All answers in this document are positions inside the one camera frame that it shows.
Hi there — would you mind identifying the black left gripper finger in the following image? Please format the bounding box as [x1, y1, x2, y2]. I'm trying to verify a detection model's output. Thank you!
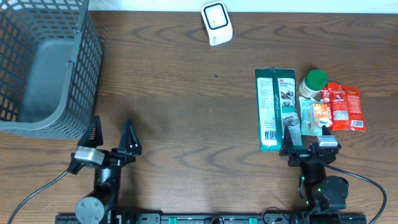
[118, 119, 142, 156]
[77, 116, 103, 148]

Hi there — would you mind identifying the small orange white carton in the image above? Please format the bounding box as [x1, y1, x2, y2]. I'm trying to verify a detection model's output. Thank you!
[312, 103, 332, 128]

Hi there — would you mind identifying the red snack packet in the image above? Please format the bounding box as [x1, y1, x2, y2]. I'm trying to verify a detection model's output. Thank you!
[327, 82, 366, 131]

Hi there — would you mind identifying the light teal wipes pack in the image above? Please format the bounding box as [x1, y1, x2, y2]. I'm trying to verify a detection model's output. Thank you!
[299, 96, 331, 136]

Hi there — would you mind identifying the narrow red stick packet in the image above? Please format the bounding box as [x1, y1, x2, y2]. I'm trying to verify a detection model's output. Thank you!
[322, 87, 333, 122]

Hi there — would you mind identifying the green white packet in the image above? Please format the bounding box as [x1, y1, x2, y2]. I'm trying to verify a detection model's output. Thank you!
[255, 68, 304, 152]

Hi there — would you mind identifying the green lid jar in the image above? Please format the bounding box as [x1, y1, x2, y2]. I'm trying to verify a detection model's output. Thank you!
[299, 70, 328, 98]

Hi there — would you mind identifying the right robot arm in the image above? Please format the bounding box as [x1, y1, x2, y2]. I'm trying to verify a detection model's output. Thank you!
[279, 126, 349, 223]

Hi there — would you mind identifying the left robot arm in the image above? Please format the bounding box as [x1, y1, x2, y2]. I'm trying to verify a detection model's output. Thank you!
[67, 116, 142, 223]

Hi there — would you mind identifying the white barcode scanner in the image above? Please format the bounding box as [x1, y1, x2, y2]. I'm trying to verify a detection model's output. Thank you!
[201, 1, 233, 46]

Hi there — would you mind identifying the grey plastic mesh basket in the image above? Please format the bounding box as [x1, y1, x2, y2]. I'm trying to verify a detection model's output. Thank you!
[1, 0, 103, 139]

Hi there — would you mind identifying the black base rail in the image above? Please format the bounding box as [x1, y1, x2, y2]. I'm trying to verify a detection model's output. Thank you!
[55, 212, 368, 224]

